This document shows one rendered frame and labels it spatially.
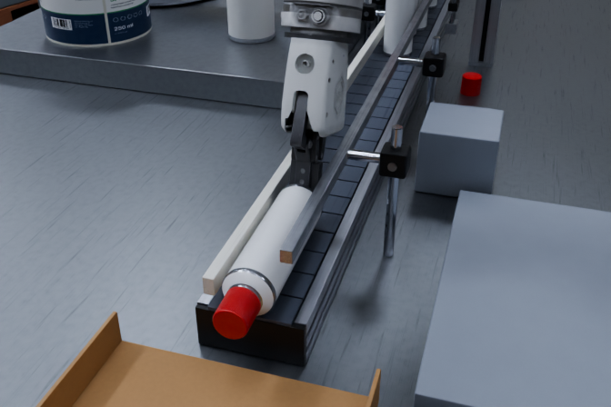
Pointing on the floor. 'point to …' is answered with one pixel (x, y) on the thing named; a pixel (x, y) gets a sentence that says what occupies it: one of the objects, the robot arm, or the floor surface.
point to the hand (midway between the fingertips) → (305, 178)
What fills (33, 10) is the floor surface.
